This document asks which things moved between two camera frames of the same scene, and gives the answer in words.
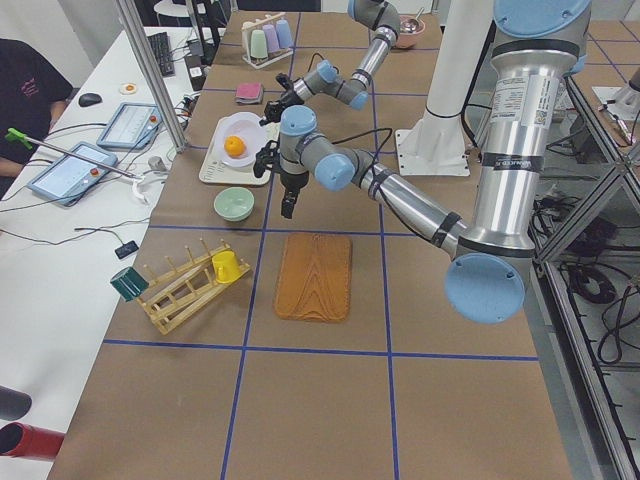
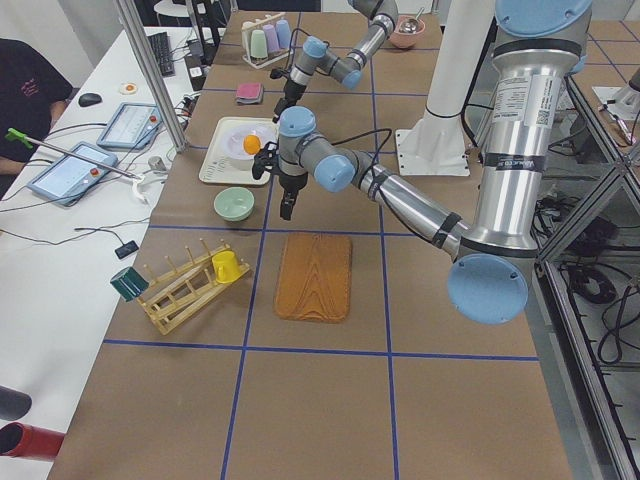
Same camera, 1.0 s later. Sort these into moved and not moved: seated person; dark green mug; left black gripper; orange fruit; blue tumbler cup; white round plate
Moved: white round plate; orange fruit
Not moved: seated person; blue tumbler cup; dark green mug; left black gripper
